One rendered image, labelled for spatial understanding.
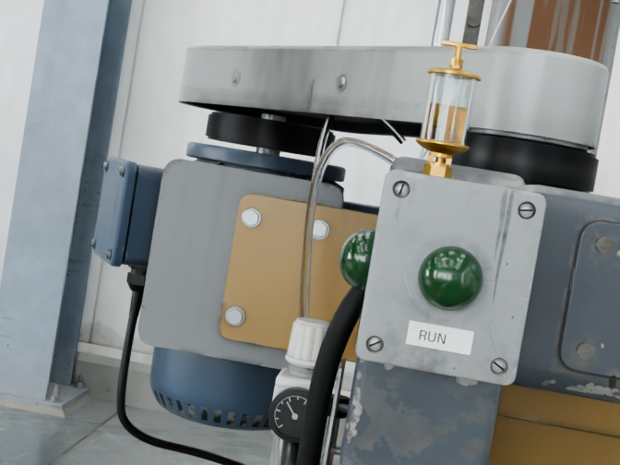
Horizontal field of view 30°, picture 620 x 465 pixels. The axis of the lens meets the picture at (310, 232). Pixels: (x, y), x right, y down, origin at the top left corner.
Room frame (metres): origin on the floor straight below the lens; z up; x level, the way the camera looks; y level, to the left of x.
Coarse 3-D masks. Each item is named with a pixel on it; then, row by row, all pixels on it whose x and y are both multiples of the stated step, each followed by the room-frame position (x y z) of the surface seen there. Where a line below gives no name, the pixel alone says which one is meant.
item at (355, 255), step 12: (348, 240) 0.55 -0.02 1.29; (360, 240) 0.55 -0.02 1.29; (372, 240) 0.55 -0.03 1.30; (348, 252) 0.55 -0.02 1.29; (360, 252) 0.54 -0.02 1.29; (348, 264) 0.55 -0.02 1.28; (360, 264) 0.54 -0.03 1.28; (348, 276) 0.55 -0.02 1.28; (360, 276) 0.54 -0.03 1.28; (360, 288) 0.55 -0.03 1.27
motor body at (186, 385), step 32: (224, 160) 1.01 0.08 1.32; (256, 160) 1.01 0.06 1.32; (288, 160) 1.01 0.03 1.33; (160, 352) 1.04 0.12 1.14; (160, 384) 1.04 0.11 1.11; (192, 384) 1.01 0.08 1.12; (224, 384) 1.01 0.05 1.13; (256, 384) 1.01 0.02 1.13; (192, 416) 1.02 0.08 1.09; (224, 416) 1.01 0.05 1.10; (256, 416) 1.02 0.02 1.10
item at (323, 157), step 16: (320, 144) 0.87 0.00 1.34; (336, 144) 0.70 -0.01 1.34; (352, 144) 0.69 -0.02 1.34; (368, 144) 0.68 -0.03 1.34; (400, 144) 0.93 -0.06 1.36; (320, 160) 0.72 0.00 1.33; (384, 160) 0.68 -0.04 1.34; (320, 176) 0.73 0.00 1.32; (304, 224) 0.77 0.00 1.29; (304, 240) 0.77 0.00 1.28; (304, 256) 0.79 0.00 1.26; (304, 272) 0.79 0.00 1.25; (304, 288) 0.80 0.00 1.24; (304, 304) 0.81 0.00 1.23
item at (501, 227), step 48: (384, 192) 0.53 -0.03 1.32; (432, 192) 0.53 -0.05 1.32; (480, 192) 0.53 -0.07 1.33; (528, 192) 0.53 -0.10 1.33; (384, 240) 0.53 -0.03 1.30; (432, 240) 0.53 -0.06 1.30; (480, 240) 0.53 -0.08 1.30; (528, 240) 0.53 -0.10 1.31; (384, 288) 0.53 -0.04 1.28; (528, 288) 0.53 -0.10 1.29; (384, 336) 0.53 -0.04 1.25; (480, 336) 0.53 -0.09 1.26
